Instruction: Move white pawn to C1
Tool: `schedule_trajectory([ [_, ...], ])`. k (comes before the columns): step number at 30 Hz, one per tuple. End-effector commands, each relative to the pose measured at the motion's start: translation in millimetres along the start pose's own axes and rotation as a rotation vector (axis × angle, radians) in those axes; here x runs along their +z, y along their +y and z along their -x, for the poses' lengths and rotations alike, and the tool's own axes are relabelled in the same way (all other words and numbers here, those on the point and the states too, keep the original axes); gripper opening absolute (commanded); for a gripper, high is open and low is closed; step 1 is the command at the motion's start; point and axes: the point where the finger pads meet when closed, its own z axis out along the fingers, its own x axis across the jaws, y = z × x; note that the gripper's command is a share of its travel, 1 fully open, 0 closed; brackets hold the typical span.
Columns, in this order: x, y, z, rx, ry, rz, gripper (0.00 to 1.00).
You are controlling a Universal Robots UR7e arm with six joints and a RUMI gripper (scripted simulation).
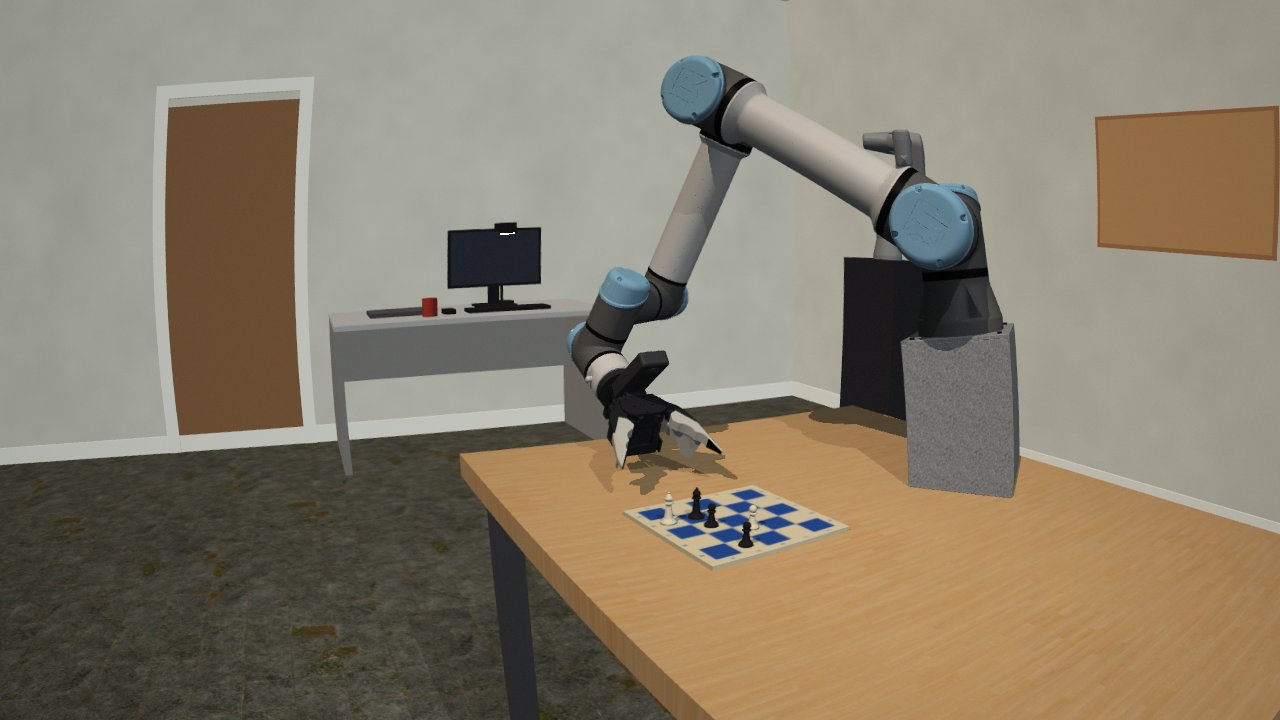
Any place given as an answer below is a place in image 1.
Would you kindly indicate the blue and cream chessboard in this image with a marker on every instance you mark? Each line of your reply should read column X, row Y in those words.
column 782, row 524

